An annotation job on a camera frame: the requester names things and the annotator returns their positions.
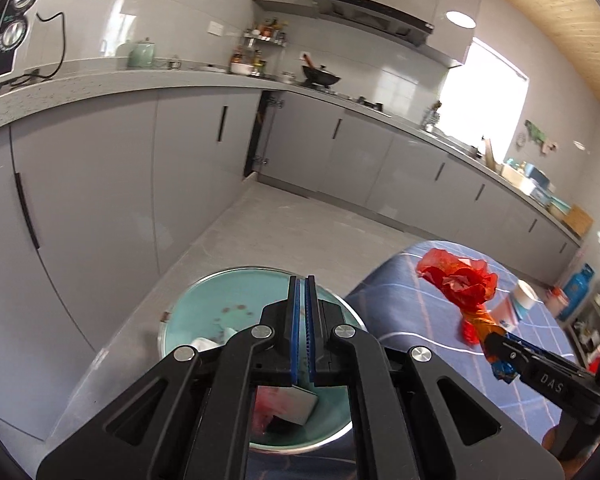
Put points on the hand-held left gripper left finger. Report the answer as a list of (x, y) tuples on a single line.
[(294, 332)]

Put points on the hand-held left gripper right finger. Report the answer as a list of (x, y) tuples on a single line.
[(309, 332)]

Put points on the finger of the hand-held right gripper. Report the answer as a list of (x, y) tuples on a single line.
[(510, 355)]

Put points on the white square box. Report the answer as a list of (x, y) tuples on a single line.
[(291, 404)]

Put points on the clear plastic bag red print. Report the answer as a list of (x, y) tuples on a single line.
[(265, 410)]

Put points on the teal round bin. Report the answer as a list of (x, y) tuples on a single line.
[(215, 305)]

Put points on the person's right hand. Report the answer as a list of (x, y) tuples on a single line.
[(550, 441)]

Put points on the white paper cup blue label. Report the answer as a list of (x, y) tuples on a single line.
[(522, 297)]

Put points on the white orange bucket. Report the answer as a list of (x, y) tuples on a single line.
[(556, 301)]

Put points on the blue plaid tablecloth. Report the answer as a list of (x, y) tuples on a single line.
[(430, 320)]

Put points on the crumpled white tissue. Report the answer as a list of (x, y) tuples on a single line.
[(206, 344)]

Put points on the blue gas cylinder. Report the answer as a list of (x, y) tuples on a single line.
[(579, 290)]

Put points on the wooden cutting board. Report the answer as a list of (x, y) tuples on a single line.
[(578, 221)]

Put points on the white basin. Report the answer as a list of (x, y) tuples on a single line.
[(515, 176)]

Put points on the blue storage box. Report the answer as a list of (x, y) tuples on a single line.
[(536, 174)]

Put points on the leaning wooden board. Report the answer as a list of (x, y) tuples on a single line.
[(490, 152)]

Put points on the metal utensil holder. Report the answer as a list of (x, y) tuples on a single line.
[(432, 117)]

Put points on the grey kitchen counter cabinets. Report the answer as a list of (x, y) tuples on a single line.
[(105, 170)]

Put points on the bright window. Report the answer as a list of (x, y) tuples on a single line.
[(485, 105)]

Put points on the black wok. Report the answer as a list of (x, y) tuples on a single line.
[(322, 77)]

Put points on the white bowl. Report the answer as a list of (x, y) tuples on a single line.
[(241, 68)]

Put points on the metal spice rack with bottles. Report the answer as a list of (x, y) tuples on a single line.
[(260, 47)]

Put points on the small white cup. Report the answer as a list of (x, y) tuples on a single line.
[(174, 64)]

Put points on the grey range hood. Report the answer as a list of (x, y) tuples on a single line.
[(380, 15)]

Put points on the round ceiling light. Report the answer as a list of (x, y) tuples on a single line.
[(460, 19)]

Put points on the black appliance with dials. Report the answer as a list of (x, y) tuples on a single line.
[(5, 25)]

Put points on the green wall decoration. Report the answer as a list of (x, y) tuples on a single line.
[(537, 135)]

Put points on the white wall socket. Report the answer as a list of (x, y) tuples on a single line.
[(215, 28)]

